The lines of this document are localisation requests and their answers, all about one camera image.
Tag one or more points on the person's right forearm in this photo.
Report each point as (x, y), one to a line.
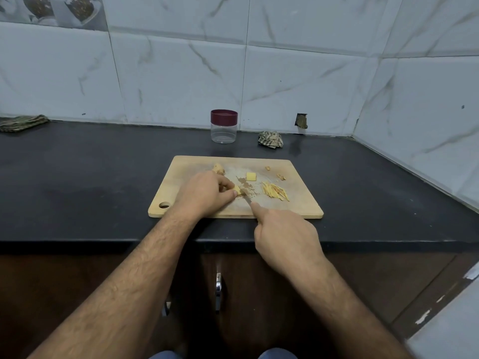
(352, 310)

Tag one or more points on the crumpled patterned cloth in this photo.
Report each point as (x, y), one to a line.
(270, 139)

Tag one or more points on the person's blue clothing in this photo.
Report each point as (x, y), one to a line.
(224, 354)

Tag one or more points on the wooden cutting board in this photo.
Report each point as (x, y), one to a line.
(168, 194)

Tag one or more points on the folded green cloth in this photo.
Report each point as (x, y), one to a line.
(22, 123)

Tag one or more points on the black countertop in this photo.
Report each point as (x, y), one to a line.
(75, 183)

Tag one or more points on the pile of ginger strips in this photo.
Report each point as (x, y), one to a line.
(275, 192)

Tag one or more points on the person's left forearm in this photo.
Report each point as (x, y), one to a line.
(112, 295)

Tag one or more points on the decorative picture tiles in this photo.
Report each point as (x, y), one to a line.
(52, 9)

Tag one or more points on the brown wooden cabinet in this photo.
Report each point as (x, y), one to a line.
(75, 303)

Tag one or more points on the person's right hand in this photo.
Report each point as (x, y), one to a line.
(288, 239)

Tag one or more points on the person's left hand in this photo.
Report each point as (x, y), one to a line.
(202, 193)

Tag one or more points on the pile of yellow ginger slices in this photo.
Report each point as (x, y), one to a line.
(251, 176)

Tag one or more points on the small ginger end piece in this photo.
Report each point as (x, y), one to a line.
(218, 169)

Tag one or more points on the clear jar maroon lid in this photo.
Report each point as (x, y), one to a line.
(224, 134)

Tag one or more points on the small ginger peel scraps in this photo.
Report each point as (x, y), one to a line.
(275, 174)

